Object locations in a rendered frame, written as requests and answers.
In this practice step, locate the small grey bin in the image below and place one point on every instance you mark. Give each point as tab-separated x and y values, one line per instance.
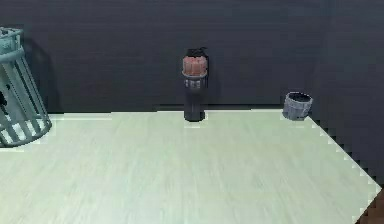
296	106

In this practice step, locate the grey slatted basket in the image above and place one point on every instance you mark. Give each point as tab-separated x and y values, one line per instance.
20	100

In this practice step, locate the black post with red cap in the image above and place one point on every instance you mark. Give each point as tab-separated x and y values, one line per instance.
194	90

